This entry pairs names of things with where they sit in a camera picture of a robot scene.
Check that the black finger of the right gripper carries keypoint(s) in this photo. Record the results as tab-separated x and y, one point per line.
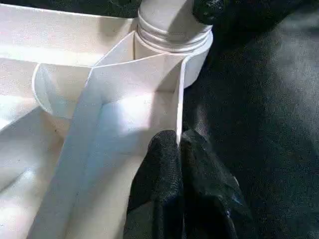
212	9

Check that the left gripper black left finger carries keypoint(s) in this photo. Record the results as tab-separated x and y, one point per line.
157	191

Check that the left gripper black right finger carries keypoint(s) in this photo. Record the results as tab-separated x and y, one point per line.
212	196

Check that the white plastic table leg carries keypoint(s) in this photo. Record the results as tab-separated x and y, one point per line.
167	22

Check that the white plastic table top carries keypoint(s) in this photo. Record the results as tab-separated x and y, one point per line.
75	124

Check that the black work mat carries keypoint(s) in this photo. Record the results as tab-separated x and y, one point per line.
269	124

